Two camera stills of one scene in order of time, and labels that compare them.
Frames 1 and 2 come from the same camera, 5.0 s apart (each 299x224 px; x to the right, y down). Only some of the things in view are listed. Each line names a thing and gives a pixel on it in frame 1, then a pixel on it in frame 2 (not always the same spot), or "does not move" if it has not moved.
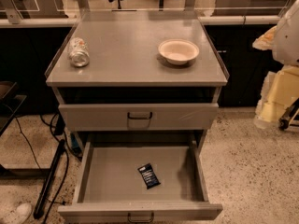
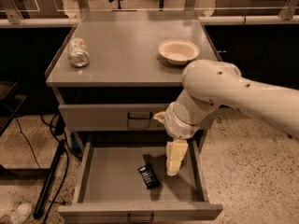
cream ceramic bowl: (178, 51) does not move
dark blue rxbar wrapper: (149, 175) does not move
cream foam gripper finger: (265, 41) -> (161, 117)
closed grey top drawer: (141, 117) does not move
